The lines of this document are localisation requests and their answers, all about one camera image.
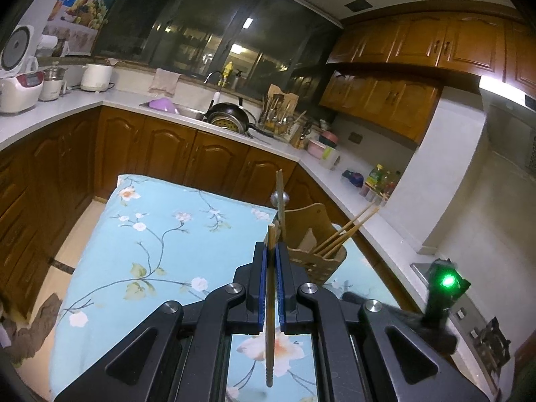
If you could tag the wooden cutlery rack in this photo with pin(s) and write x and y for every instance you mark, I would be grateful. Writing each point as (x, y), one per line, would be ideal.
(278, 109)

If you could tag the white kettle appliance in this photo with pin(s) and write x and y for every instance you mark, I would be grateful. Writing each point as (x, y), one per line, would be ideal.
(53, 83)

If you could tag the yellow bottle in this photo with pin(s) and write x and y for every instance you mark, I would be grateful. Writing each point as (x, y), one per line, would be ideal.
(228, 73)

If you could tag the sink faucet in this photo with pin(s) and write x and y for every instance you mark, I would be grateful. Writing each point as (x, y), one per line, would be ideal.
(214, 86)

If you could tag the beige hanging towel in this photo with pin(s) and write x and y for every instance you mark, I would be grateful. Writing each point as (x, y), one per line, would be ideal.
(164, 83)

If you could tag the fruit wall poster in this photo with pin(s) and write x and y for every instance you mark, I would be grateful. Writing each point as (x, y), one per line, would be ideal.
(79, 4)

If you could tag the white plastic container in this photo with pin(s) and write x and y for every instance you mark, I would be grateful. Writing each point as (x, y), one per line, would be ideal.
(331, 160)

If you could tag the paper towel roll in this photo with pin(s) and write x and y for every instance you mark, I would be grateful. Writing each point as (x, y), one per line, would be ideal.
(48, 46)

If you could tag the wooden lower cabinets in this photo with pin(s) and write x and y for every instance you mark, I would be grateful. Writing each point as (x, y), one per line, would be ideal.
(146, 155)

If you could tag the blue floral tablecloth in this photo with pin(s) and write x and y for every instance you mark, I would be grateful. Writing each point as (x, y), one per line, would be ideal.
(167, 251)

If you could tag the dark kitchen window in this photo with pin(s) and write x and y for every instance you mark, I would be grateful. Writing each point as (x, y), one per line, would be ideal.
(209, 29)

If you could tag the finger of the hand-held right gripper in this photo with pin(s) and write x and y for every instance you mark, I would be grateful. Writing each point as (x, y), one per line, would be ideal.
(402, 313)

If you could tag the purple plastic basin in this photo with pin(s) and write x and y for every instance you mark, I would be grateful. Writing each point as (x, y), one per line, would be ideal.
(164, 104)

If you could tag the wooden cabinets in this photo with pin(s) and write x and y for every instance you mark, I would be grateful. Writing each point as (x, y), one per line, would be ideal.
(418, 71)
(146, 155)

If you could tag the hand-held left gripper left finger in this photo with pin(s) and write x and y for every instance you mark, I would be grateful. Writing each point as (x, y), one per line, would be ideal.
(261, 293)

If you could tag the white rice cooker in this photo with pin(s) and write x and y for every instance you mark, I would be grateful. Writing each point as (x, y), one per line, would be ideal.
(19, 79)

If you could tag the brown floor rag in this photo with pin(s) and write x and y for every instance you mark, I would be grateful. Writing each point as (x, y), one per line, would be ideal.
(35, 331)

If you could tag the white kitchen countertop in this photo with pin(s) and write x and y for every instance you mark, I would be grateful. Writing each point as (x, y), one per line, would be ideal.
(377, 226)

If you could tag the range hood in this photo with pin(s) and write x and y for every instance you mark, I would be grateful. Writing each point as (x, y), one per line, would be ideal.
(508, 125)

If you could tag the wall power outlet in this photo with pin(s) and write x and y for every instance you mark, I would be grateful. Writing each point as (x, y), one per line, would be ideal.
(356, 137)

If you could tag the wooden upper cabinets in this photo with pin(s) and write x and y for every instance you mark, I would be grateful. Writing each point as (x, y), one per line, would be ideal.
(418, 71)

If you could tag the black frying pan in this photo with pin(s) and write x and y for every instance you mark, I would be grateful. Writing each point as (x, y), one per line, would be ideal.
(228, 117)

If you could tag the blue small container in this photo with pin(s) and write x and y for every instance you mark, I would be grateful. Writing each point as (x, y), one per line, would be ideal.
(354, 178)

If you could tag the white electric pot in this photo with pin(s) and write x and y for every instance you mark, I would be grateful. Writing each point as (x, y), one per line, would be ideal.
(97, 77)

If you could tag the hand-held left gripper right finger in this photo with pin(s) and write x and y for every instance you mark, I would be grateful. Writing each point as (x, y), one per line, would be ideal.
(281, 293)

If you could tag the cooking oil bottles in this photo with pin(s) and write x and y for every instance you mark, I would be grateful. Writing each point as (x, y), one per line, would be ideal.
(381, 182)

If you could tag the wooden utensil holder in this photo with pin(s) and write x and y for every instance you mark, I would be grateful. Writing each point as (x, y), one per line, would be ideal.
(318, 259)

